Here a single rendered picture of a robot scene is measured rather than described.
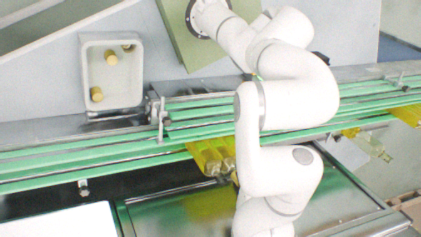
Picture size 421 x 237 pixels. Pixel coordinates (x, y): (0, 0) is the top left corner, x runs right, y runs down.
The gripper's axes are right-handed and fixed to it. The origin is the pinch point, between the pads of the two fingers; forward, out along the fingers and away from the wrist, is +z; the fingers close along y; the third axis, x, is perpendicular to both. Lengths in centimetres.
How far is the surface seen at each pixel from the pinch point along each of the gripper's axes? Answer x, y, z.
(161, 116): 24.1, 15.4, 11.7
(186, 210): 15.3, -12.6, 0.8
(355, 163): -101, -53, 71
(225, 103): 1.8, 13.5, 24.2
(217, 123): 3.8, 6.1, 22.9
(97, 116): 44, 6, 25
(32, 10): 74, 23, 78
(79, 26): 48, 35, 29
